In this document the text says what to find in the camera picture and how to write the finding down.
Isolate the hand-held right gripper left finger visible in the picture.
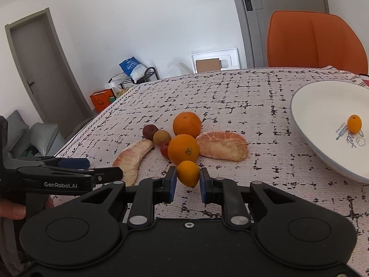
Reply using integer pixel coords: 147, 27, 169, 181
78, 166, 178, 230

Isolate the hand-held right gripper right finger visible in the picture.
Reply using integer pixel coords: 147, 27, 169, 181
199, 167, 292, 228

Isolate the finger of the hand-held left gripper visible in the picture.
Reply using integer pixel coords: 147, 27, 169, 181
86, 166, 124, 186
40, 156, 90, 169

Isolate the small oval orange kumquat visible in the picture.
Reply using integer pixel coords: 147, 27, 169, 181
176, 160, 200, 187

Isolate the long peeled pomelo segment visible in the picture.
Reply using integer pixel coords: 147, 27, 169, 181
112, 139, 154, 187

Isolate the large orange with navel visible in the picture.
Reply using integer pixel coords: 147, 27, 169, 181
167, 134, 200, 166

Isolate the wide peeled pomelo chunk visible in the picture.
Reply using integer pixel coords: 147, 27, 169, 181
196, 131, 249, 162

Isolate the tan longan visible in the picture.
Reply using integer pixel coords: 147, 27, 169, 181
153, 130, 172, 146

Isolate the dark red plum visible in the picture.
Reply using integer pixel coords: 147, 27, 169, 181
142, 124, 159, 141

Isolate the large round orange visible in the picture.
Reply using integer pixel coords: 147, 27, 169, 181
173, 111, 202, 139

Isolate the white plate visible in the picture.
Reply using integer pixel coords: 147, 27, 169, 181
290, 81, 369, 184

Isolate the person's left hand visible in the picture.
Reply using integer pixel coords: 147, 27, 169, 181
0, 199, 27, 220

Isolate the grey cushion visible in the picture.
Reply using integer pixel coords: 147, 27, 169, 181
28, 123, 60, 157
6, 110, 30, 151

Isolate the orange box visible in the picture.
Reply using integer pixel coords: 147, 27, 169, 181
89, 89, 116, 113

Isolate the brown-grey door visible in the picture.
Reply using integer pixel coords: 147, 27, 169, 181
5, 9, 93, 139

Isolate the white black-patterned tablecloth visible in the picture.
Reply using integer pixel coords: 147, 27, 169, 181
53, 67, 369, 237

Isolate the blue plastic bag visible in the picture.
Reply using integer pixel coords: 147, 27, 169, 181
119, 57, 147, 84

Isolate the clear plastic bag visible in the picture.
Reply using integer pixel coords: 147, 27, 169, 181
161, 62, 192, 79

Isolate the brown cardboard piece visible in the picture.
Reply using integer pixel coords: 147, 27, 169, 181
196, 58, 221, 73

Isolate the white foam tray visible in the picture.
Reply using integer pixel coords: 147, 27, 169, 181
189, 48, 240, 74

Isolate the small round orange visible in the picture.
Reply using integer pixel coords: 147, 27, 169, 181
347, 114, 362, 133

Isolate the orange chair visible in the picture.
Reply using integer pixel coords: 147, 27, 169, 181
266, 11, 369, 75

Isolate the black wire rack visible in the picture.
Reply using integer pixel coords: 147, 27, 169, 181
108, 67, 160, 91

